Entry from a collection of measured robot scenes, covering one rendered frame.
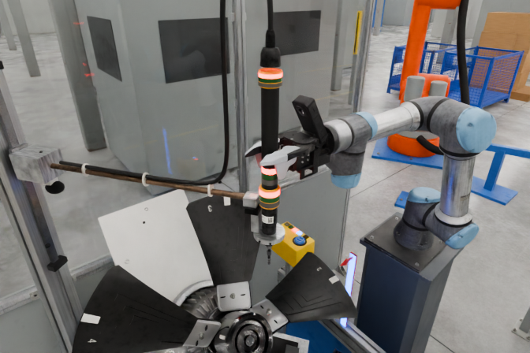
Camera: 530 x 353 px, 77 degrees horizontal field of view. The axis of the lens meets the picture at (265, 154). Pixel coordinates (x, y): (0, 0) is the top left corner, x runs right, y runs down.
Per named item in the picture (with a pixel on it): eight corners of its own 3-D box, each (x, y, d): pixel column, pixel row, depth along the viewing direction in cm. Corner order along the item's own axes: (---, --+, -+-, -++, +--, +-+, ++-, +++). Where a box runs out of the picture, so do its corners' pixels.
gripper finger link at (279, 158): (271, 191, 63) (300, 172, 69) (271, 163, 60) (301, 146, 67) (259, 185, 65) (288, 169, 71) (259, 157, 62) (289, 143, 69)
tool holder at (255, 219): (240, 240, 74) (239, 202, 69) (251, 221, 80) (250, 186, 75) (280, 248, 71) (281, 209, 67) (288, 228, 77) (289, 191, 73)
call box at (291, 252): (268, 250, 140) (269, 229, 135) (286, 240, 145) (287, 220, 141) (295, 273, 128) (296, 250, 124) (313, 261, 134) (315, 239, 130)
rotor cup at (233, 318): (189, 337, 82) (207, 345, 71) (229, 291, 90) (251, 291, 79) (227, 381, 82) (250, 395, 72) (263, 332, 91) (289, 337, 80)
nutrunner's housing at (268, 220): (258, 247, 75) (255, 30, 55) (263, 236, 79) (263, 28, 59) (275, 250, 74) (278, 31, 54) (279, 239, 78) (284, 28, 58)
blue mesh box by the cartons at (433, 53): (385, 92, 726) (393, 45, 683) (416, 83, 798) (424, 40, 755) (424, 102, 664) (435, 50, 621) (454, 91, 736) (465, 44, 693)
